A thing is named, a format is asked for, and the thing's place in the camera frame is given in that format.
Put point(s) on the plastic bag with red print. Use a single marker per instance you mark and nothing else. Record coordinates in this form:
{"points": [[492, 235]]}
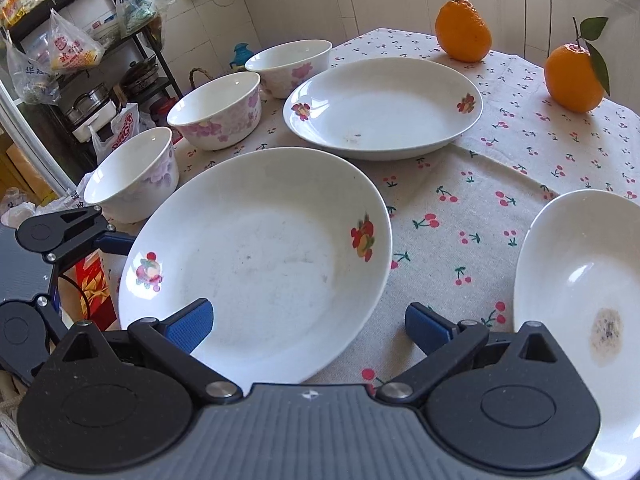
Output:
{"points": [[72, 47]]}

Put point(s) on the clear plastic bag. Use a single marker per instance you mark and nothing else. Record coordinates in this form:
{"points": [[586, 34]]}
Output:
{"points": [[30, 77]]}

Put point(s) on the white bowl with pink flowers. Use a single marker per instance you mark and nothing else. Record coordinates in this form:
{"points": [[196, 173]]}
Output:
{"points": [[220, 125], [295, 77], [150, 180]]}

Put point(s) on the white plate with brown stain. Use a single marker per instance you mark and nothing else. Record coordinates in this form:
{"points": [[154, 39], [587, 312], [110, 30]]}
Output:
{"points": [[575, 260]]}

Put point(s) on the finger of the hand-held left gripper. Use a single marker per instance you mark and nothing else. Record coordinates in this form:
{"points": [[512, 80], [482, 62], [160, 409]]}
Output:
{"points": [[117, 244], [50, 317]]}

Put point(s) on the brown cardboard box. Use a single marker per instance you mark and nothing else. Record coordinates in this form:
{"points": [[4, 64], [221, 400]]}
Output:
{"points": [[22, 170]]}

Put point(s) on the steel pot on rack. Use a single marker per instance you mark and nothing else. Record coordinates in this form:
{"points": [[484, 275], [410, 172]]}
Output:
{"points": [[90, 102]]}

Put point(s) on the white bag with red letters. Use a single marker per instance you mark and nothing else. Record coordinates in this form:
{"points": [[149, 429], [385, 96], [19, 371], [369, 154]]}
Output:
{"points": [[122, 127]]}

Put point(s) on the yellow snack packets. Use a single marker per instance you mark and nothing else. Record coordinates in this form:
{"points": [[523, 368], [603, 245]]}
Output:
{"points": [[12, 5]]}

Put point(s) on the red printed carton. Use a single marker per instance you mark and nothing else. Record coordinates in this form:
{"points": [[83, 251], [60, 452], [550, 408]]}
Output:
{"points": [[97, 290]]}

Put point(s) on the black metal shelf rack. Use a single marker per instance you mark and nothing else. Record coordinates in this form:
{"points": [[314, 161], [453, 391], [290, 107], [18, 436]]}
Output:
{"points": [[165, 65]]}

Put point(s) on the cherry print tablecloth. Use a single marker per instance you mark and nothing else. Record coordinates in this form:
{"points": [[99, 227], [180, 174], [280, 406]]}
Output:
{"points": [[450, 200]]}

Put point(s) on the pointed orange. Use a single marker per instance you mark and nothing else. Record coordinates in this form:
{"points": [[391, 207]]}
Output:
{"points": [[462, 30]]}

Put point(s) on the blue plastic kettle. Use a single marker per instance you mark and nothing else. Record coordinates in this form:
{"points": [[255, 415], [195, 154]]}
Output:
{"points": [[242, 55]]}

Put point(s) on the woven basket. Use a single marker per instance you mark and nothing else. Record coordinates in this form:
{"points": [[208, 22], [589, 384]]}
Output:
{"points": [[197, 72]]}

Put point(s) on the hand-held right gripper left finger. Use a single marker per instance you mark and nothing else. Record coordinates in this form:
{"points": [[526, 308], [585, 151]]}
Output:
{"points": [[192, 325]]}

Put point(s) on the orange with green leaf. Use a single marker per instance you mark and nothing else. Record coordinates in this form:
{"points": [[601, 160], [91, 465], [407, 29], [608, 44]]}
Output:
{"points": [[572, 77]]}

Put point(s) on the black pan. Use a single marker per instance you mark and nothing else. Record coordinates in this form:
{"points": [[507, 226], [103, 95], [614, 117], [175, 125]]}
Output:
{"points": [[140, 77]]}

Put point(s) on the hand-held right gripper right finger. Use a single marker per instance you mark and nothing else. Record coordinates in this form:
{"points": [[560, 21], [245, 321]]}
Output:
{"points": [[425, 327]]}

